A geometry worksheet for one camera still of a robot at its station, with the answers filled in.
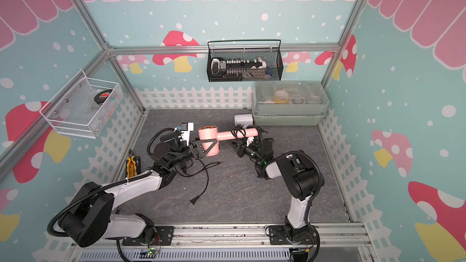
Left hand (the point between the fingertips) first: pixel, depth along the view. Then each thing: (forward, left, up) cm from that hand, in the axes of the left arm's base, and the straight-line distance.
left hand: (216, 142), depth 72 cm
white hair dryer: (+31, -13, -22) cm, 40 cm away
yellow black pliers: (+2, +46, -24) cm, 52 cm away
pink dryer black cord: (+2, -14, +4) cm, 15 cm away
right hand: (+9, -5, -11) cm, 15 cm away
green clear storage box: (+32, -33, -8) cm, 46 cm away
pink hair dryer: (+1, +2, +5) cm, 5 cm away
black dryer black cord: (-15, +12, -26) cm, 32 cm away
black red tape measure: (+19, +51, +7) cm, 55 cm away
